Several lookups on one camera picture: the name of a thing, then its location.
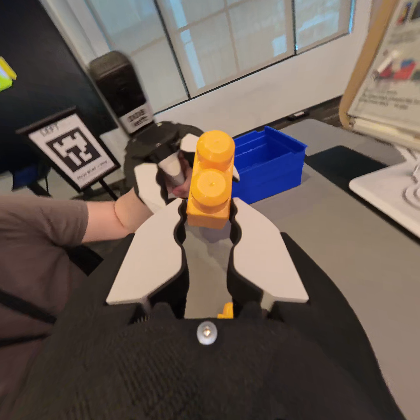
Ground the large paned window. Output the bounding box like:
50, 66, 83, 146
84, 0, 356, 112

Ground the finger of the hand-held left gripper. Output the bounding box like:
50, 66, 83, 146
134, 162, 167, 214
180, 134, 241, 182

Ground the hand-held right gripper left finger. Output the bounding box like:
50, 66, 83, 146
106, 198, 190, 312

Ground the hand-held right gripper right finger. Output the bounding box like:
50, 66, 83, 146
227, 197, 310, 312

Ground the person's left hand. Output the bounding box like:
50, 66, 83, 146
166, 159, 192, 200

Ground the person's left forearm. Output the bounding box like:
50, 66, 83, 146
82, 189, 155, 243

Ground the wooden instruction board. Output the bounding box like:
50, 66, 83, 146
339, 0, 420, 145

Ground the black framed marker sign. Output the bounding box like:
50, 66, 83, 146
16, 107, 121, 199

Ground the black table mat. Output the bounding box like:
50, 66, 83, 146
305, 146, 420, 237

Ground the yellow two-stud toy block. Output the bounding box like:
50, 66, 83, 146
186, 130, 236, 229

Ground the white board stand base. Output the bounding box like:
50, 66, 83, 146
349, 144, 420, 238

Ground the blue plastic bin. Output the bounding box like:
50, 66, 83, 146
231, 126, 308, 205

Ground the large dark display screen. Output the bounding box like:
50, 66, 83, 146
0, 0, 119, 174

